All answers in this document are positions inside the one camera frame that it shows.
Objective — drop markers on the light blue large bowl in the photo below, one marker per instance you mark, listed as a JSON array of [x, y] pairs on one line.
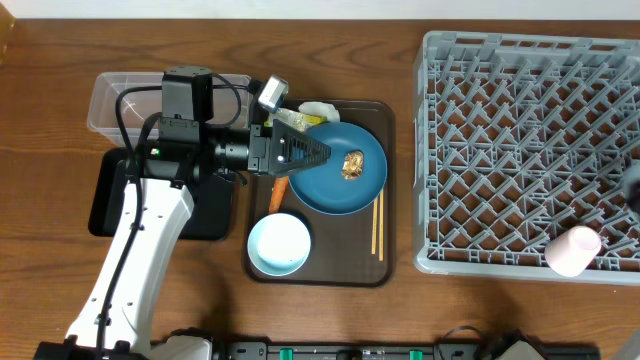
[[279, 244]]

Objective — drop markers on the dark blue plate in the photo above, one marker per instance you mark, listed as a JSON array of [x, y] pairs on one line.
[[324, 188]]

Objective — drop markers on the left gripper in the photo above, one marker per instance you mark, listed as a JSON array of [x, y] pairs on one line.
[[268, 144]]

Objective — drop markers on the wooden chopstick left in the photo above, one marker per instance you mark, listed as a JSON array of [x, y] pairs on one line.
[[375, 220]]

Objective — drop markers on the brown serving tray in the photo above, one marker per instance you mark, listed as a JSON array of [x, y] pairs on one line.
[[341, 244]]

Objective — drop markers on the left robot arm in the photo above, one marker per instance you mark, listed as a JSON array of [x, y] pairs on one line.
[[179, 149]]

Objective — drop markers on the wooden chopstick right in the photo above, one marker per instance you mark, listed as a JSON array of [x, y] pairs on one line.
[[381, 227]]

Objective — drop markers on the green yellow snack wrapper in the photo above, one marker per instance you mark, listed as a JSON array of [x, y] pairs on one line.
[[297, 120]]

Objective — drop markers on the white crumpled tissue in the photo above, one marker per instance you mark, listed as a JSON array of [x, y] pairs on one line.
[[320, 109]]

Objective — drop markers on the wooden chopstick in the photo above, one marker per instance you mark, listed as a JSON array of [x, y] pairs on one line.
[[375, 220], [381, 227]]

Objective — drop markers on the black waste tray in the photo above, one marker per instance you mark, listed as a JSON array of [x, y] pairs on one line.
[[211, 215]]

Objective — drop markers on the brown food scrap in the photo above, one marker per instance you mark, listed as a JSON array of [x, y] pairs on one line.
[[353, 165]]

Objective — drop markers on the clear plastic bin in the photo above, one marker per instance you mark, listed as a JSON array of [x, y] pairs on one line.
[[136, 107]]

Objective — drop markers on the orange carrot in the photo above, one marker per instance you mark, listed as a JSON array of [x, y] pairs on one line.
[[278, 191]]

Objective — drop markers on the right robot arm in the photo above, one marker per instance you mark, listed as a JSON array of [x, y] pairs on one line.
[[630, 186]]

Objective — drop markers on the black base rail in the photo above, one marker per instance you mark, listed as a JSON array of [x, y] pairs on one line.
[[375, 351]]

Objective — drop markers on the pink cup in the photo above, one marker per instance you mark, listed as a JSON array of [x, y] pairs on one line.
[[570, 254]]

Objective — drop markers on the grey dishwasher rack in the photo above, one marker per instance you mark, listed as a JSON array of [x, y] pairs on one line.
[[519, 138]]

